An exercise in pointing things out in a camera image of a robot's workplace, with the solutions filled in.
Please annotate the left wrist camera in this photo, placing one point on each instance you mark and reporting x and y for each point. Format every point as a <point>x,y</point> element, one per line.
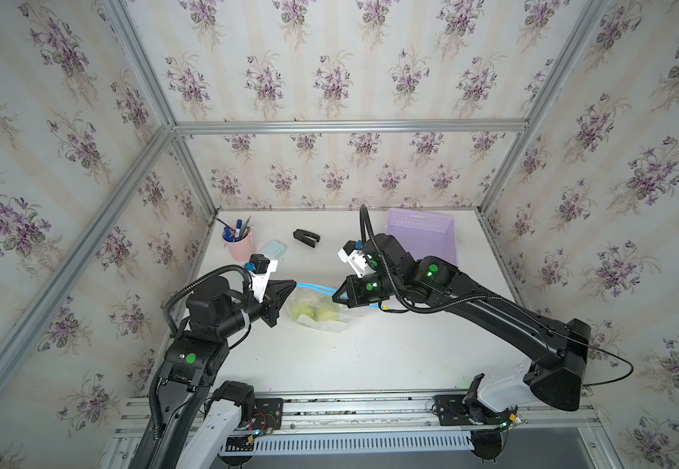
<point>260,267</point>

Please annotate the light blue pencil case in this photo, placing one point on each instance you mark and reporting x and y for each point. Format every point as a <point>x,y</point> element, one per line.
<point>273,250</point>

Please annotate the green pear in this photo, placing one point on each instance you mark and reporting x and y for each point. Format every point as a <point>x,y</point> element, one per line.
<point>303,311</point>
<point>328,312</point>

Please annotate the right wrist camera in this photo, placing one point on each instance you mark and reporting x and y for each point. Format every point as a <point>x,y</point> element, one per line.
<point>352,255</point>

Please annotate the blue pen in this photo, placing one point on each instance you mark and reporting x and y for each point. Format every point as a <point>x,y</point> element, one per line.
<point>238,229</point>

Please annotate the purple plastic basket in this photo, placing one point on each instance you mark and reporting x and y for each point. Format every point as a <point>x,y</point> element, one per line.
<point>424,234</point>

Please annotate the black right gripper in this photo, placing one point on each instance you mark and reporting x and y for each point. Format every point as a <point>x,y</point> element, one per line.
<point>352,284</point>

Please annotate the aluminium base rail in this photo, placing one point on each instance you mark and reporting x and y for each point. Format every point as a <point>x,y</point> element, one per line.
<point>391,422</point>

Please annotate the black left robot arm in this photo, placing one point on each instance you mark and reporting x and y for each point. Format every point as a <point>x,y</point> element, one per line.
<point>191,416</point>

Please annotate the clear zip-top plastic bag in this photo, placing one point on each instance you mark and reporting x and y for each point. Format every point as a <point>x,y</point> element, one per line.
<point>317,294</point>

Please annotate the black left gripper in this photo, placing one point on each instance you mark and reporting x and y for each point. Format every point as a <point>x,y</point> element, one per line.
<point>270,306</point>

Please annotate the black stapler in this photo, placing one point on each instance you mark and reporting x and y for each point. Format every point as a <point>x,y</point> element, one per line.
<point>306,237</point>

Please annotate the pink pen cup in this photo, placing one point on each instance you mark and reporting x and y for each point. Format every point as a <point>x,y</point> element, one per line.
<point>241,250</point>

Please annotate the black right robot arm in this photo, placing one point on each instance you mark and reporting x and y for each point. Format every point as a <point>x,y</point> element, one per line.
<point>558,352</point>

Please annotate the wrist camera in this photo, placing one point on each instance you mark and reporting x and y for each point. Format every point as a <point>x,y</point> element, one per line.
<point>260,267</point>
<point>352,255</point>

